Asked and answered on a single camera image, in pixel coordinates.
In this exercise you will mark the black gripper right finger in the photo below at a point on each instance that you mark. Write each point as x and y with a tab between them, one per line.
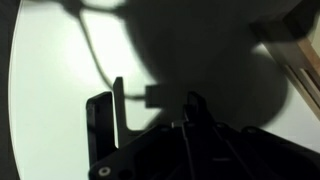
253	156

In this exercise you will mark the wooden slatted tray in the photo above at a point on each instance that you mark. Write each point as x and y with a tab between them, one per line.
300	56

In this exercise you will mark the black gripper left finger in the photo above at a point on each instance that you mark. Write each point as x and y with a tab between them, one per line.
156	153

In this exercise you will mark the black angular frame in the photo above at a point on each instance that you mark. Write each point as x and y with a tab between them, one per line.
100	123

